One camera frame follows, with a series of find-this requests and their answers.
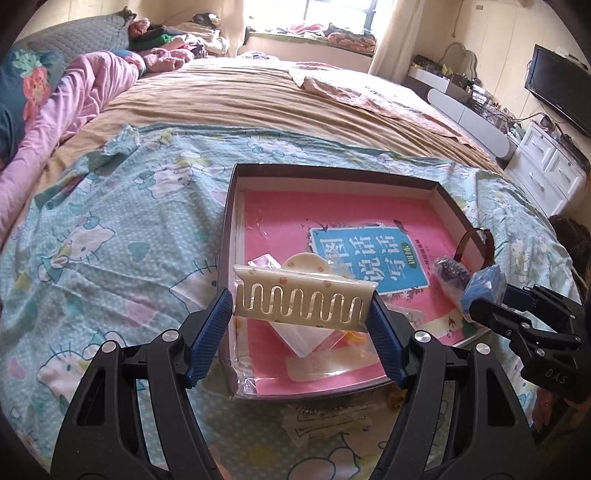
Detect earring card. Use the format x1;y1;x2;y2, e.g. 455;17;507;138
247;254;358;358

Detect cream large hair claw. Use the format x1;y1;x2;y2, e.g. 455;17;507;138
233;253;378;332

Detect dark beads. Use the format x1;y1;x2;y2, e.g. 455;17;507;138
434;256;472;310

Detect brown leather wrist watch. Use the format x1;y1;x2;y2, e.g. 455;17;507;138
453;227;496;270

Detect person's right hand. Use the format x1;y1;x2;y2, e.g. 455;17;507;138
532;387;565;433

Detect pink children's book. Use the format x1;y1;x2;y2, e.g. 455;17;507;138
228;187;470;399

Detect hello kitty teal bedsheet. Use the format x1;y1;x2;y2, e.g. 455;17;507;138
1;125;579;470

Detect white drawer cabinet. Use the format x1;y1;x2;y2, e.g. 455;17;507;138
505;122;588;217

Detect dark cardboard box tray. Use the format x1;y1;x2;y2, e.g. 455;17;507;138
219;164;494;400

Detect black flat television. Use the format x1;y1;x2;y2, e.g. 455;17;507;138
525;44;591;137

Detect white long low cabinet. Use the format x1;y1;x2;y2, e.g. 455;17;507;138
405;66;516;161

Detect pink floral thin blanket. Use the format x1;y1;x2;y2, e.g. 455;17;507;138
287;62;479;149

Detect tan blanket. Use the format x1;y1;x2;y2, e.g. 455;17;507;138
34;58;501;192

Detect cream window curtain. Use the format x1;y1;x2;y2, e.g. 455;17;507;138
369;0;425;83

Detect clothes on window sill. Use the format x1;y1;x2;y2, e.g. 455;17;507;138
245;23;377;57

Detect pink quilt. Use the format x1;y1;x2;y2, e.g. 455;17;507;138
1;51;141;239

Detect pile of clothes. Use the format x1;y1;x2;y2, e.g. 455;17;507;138
113;13;229;76

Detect dark floral pillow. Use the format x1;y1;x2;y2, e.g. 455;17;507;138
0;48;65;169

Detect grey quilted headboard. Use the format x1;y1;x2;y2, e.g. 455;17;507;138
13;7;136;63

